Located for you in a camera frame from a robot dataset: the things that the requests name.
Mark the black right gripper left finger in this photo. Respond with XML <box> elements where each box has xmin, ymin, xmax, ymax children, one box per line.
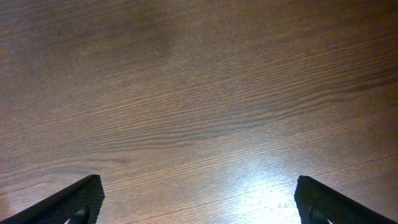
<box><xmin>1</xmin><ymin>174</ymin><xmax>105</xmax><ymax>224</ymax></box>

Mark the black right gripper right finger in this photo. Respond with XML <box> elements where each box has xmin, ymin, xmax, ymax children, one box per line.
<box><xmin>294</xmin><ymin>175</ymin><xmax>397</xmax><ymax>224</ymax></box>

